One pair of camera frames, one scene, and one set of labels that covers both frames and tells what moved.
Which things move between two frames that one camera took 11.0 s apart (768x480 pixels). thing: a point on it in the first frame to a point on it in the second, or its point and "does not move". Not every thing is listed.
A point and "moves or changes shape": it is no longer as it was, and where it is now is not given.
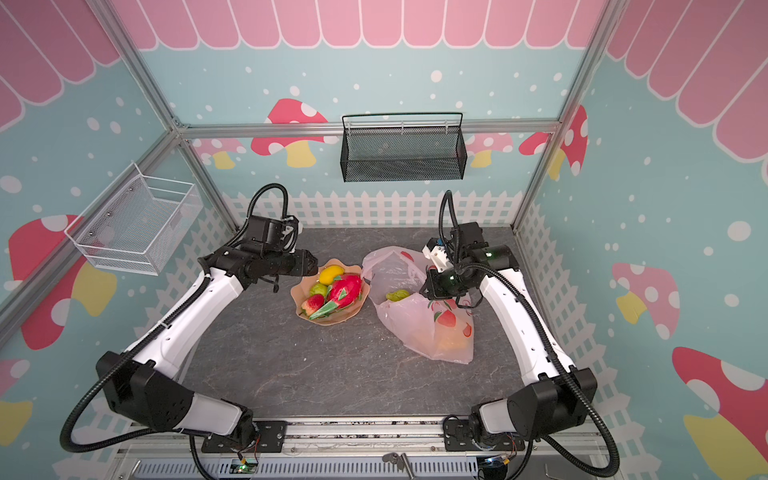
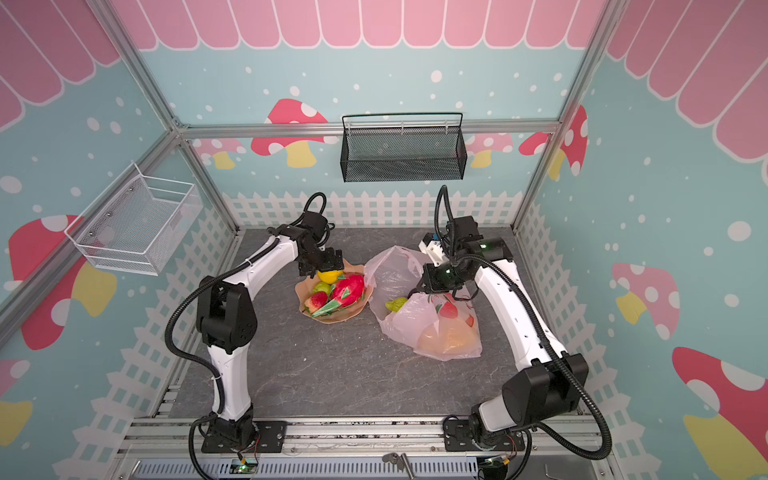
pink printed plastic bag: x=436 y=326 does not move
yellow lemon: x=328 y=273 does not move
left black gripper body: x=287 y=263 to x=324 y=260
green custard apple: x=397 y=295 moves or changes shape
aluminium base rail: x=367 y=452 does not move
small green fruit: x=319 y=289 does not move
